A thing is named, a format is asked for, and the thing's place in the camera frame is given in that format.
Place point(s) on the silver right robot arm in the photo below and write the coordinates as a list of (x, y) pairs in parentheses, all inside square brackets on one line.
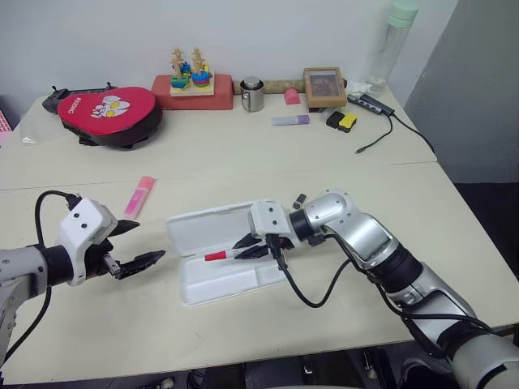
[(365, 239)]

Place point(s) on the clear bottle with green lid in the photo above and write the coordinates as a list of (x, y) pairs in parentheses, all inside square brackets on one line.
[(391, 48)]

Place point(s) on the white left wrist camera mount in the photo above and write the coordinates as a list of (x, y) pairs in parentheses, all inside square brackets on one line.
[(83, 221)]

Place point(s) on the purple and white marker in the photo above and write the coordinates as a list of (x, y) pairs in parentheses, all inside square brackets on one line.
[(291, 120)]

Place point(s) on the pink highlighter marker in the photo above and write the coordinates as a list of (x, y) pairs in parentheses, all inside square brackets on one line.
[(138, 197)]

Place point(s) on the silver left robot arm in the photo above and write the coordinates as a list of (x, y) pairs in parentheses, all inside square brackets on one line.
[(22, 265)]

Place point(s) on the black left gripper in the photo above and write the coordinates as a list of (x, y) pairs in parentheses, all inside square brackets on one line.
[(95, 261)]

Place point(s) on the crumpled white tissue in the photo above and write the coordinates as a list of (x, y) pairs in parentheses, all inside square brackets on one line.
[(357, 86)]

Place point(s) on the wooden colourful stacking toy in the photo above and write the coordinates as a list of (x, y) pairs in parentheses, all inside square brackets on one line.
[(192, 83)]

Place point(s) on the yellow and black eraser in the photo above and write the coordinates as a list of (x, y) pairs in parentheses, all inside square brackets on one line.
[(348, 122)]

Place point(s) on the wooden picture frame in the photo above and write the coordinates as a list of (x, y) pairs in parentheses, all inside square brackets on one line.
[(325, 87)]

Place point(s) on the small pink block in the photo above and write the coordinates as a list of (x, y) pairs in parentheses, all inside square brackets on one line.
[(291, 98)]

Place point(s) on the stainless steel mug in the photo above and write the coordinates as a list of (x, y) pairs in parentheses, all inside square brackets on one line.
[(252, 97)]

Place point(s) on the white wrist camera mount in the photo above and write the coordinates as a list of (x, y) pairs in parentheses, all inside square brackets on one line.
[(83, 221), (267, 216)]

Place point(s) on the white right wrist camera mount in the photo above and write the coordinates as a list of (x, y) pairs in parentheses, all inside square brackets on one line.
[(267, 216)]

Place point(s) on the long wooden roller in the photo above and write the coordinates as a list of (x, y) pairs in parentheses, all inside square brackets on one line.
[(280, 85)]

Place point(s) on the red marker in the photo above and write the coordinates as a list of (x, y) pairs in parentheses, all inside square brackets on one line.
[(215, 256)]

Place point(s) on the pink basket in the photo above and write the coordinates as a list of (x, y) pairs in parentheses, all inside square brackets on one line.
[(4, 121)]

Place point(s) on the black eraser block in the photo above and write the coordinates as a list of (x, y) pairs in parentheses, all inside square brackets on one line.
[(334, 119)]

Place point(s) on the red rectangular box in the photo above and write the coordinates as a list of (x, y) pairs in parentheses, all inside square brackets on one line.
[(194, 101)]

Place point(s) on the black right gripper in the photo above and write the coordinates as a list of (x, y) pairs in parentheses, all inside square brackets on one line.
[(286, 243)]

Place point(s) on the white plastic pencil case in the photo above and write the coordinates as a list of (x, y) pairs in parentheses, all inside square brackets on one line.
[(219, 279)]

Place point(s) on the red heart-shaped pad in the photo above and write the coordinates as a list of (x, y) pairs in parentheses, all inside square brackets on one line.
[(107, 111)]

